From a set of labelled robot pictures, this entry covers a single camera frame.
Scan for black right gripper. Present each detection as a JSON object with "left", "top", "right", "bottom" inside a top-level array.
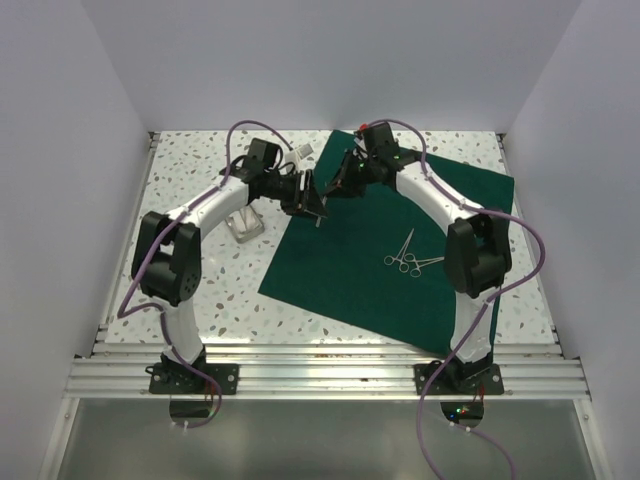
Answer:
[{"left": 324, "top": 148, "right": 379, "bottom": 198}]

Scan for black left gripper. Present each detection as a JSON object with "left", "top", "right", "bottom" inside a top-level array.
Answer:
[{"left": 263, "top": 168, "right": 328, "bottom": 219}]

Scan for stainless steel tray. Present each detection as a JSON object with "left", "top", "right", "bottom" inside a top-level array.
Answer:
[{"left": 225, "top": 205, "right": 265, "bottom": 244}]

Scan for dark green surgical cloth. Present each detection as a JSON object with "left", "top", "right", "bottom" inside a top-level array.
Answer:
[{"left": 258, "top": 129, "right": 516, "bottom": 357}]

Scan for steel hemostat forceps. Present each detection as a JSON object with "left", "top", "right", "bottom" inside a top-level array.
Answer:
[
  {"left": 383, "top": 229, "right": 415, "bottom": 273},
  {"left": 404, "top": 254, "right": 444, "bottom": 278}
]

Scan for curved-tip steel tweezers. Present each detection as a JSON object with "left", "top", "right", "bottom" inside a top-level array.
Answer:
[{"left": 315, "top": 196, "right": 327, "bottom": 228}]

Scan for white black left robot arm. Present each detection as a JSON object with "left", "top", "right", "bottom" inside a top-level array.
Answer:
[{"left": 131, "top": 170, "right": 327, "bottom": 393}]

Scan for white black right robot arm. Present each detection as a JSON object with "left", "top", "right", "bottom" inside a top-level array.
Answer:
[{"left": 325, "top": 150, "right": 512, "bottom": 393}]

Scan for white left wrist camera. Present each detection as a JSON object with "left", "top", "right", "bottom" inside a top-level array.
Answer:
[{"left": 284, "top": 143, "right": 314, "bottom": 165}]

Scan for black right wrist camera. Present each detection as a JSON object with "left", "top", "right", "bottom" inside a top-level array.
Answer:
[{"left": 356, "top": 122, "right": 400, "bottom": 156}]

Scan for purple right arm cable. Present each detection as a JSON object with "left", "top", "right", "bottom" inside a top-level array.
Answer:
[{"left": 369, "top": 118, "right": 549, "bottom": 480}]

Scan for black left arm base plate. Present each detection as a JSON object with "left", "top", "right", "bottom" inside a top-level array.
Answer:
[{"left": 145, "top": 362, "right": 240, "bottom": 395}]

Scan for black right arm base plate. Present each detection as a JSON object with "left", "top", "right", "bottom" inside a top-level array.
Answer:
[{"left": 413, "top": 360, "right": 505, "bottom": 396}]

